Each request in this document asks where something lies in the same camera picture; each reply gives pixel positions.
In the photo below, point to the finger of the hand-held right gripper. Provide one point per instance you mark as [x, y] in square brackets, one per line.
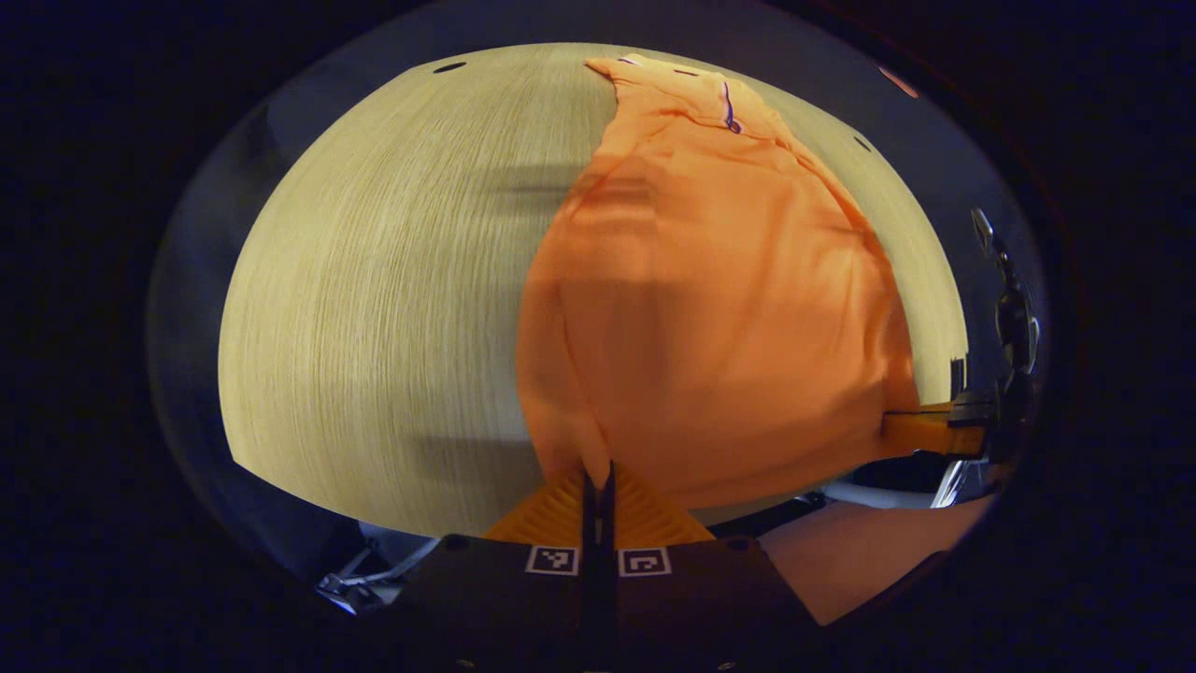
[925, 432]

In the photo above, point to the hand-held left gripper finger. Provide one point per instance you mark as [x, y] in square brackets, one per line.
[607, 528]
[590, 528]

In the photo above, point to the orange T-shirt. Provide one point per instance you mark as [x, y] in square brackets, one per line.
[710, 327]

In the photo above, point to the silvery metal frame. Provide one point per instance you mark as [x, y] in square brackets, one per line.
[878, 494]
[374, 579]

